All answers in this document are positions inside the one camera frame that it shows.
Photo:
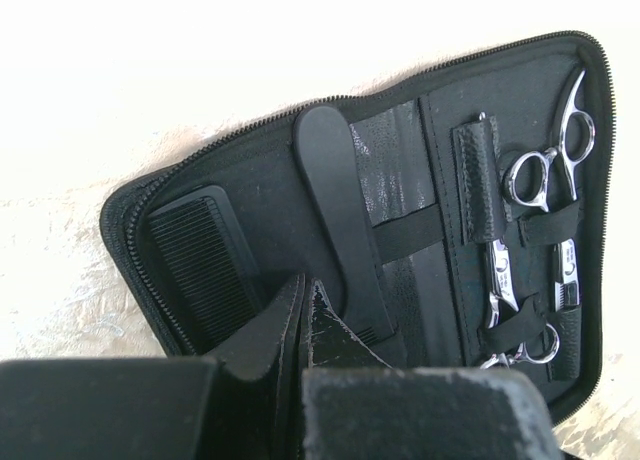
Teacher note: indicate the black straight comb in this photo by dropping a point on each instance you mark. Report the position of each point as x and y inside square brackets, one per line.
[207, 265]

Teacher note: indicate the silver scissors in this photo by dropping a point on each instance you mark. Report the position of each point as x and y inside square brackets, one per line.
[514, 333]
[572, 140]

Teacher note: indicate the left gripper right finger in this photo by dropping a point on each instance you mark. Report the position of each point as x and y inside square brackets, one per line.
[356, 407]

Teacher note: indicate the black tool case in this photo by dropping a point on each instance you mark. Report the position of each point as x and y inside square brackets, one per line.
[370, 195]

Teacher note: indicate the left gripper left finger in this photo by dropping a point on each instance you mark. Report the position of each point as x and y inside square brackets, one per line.
[234, 402]

